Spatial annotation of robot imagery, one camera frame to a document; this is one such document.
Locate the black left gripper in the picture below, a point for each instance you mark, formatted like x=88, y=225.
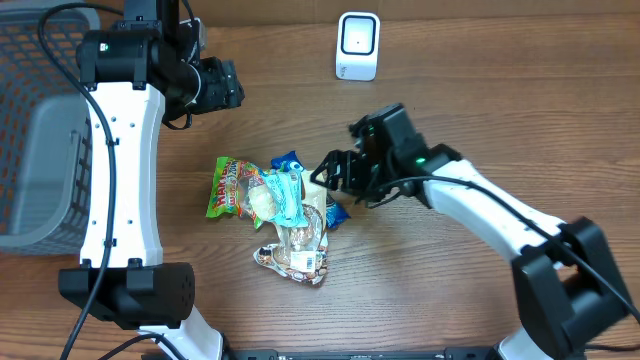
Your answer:
x=224, y=89

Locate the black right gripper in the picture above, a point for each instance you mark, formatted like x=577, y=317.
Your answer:
x=345, y=180

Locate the light teal snack packet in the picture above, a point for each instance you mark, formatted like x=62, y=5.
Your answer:
x=278, y=199

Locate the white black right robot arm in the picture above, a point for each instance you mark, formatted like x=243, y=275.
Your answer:
x=568, y=287

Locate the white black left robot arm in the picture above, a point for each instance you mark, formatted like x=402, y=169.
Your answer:
x=138, y=76

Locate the white barcode scanner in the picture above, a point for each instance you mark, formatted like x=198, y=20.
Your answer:
x=357, y=46

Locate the blue Oreo cookie pack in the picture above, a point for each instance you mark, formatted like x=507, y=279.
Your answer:
x=335, y=213

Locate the beige brown cookie pouch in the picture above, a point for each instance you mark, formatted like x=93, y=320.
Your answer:
x=301, y=253

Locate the green Haribo gummy bag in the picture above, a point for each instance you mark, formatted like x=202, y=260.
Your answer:
x=232, y=181

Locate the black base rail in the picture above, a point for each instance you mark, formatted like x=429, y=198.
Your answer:
x=451, y=353

